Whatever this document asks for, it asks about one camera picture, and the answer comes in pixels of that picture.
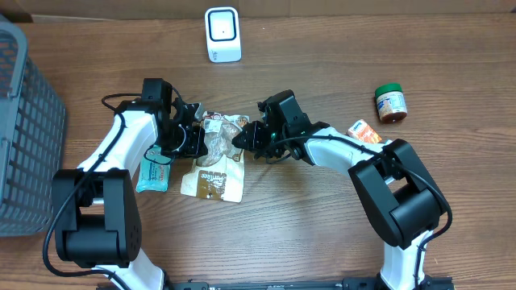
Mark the light blue wipes pack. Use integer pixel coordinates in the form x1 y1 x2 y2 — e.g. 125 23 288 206
135 146 173 193

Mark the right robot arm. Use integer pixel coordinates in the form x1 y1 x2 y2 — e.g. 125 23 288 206
232 89 454 289

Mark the orange small snack packet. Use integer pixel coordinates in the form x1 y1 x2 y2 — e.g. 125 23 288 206
347 119 382 143

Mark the beige brown snack bag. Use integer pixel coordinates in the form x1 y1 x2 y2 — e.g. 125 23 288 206
181 111 249 203

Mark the white barcode scanner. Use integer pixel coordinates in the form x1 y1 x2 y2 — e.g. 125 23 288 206
205 6 242 63

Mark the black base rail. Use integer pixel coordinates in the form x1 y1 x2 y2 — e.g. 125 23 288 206
96 276 456 290

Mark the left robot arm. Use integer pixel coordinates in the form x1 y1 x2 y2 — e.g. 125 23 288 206
42 78 208 289

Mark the grey plastic mesh basket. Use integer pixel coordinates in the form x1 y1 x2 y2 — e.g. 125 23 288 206
1 21 67 237

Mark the green lid seasoning jar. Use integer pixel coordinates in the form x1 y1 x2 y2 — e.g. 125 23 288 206
375 83 408 123

